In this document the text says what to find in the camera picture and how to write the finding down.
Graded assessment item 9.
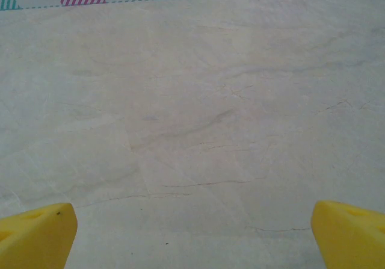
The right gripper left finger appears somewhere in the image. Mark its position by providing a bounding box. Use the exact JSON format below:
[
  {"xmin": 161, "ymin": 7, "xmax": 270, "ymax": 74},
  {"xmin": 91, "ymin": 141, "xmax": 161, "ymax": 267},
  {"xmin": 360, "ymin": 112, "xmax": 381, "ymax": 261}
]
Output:
[{"xmin": 0, "ymin": 202, "xmax": 79, "ymax": 269}]

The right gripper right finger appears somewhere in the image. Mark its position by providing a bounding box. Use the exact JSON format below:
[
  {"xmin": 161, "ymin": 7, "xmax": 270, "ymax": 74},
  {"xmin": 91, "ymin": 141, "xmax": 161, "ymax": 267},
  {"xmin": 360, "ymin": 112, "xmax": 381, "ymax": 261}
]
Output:
[{"xmin": 310, "ymin": 200, "xmax": 385, "ymax": 269}]

